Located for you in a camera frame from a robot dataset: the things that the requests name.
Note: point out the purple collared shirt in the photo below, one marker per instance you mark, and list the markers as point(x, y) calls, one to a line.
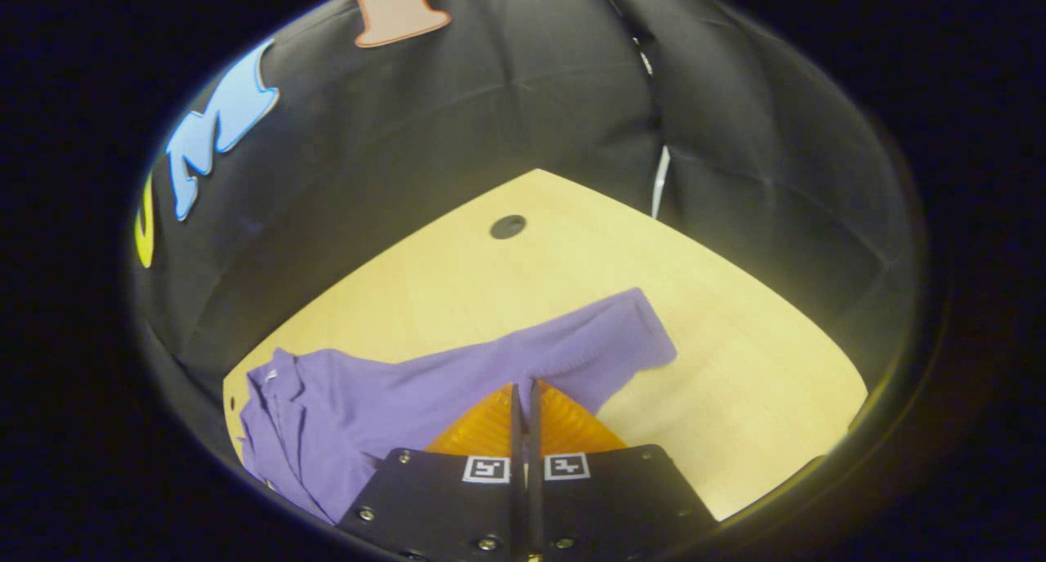
point(392, 407)

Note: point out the black table grommet hole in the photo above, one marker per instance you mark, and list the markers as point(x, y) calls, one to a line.
point(507, 226)

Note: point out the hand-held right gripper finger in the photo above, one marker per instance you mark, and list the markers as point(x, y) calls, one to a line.
point(517, 480)
point(535, 480)

